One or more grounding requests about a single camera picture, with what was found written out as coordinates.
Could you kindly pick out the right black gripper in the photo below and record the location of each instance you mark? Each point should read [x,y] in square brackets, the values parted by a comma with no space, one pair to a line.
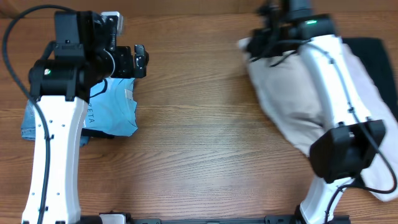
[259,43]

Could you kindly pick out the beige khaki shorts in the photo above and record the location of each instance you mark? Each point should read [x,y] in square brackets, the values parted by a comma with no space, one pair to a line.
[288,97]

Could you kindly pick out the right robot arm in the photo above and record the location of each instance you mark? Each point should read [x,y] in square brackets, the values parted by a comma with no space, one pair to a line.
[352,138]

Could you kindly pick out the folded blue denim jeans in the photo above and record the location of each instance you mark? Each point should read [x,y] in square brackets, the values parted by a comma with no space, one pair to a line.
[28,125]

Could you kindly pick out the folded light blue t-shirt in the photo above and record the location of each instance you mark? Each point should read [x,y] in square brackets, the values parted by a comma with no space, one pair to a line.
[112,109]

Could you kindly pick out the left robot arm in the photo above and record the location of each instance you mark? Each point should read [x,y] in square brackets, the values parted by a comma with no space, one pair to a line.
[81,86]

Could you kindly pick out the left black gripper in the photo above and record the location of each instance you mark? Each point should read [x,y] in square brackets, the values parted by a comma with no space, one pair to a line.
[128,70]

